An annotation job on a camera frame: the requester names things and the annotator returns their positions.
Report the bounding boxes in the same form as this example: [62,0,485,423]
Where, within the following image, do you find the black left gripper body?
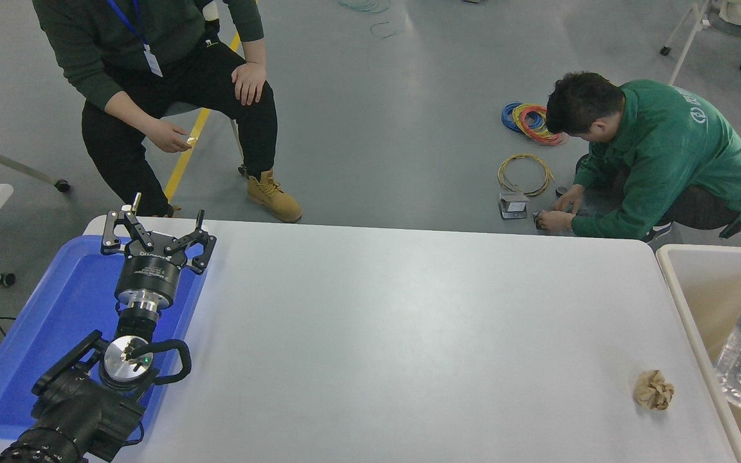
[115,241,188,304]

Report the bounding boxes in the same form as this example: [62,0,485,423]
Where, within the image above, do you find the person's right hand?
[551,185,585,214]

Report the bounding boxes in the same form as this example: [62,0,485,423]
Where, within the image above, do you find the seated person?
[32,0,304,224]

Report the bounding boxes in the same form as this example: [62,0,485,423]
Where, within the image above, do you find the grey stool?
[161,100,248,176]

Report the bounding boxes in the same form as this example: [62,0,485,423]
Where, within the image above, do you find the teal floor cable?
[337,0,407,38]

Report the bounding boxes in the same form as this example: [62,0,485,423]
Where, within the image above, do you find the blue red yellow cable coil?
[500,102,567,146]

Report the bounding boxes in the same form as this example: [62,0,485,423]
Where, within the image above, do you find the seated person's right hand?
[144,119,195,154]

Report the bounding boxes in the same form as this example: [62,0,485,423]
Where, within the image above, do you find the blue plastic tray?
[0,235,209,441]

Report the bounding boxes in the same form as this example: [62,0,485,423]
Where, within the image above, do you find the white wheeled chair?
[660,0,741,122]

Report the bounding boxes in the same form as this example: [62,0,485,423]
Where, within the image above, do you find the crumpled tan paper ball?
[633,369,675,412]

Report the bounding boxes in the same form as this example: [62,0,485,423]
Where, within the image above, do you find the person's left hand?
[536,209,576,233]

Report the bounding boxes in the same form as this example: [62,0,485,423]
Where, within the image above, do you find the large pale bin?
[656,244,741,463]

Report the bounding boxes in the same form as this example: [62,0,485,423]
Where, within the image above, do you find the small silver box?
[498,192,531,220]

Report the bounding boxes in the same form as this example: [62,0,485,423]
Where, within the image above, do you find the seated person's left hand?
[230,62,269,106]

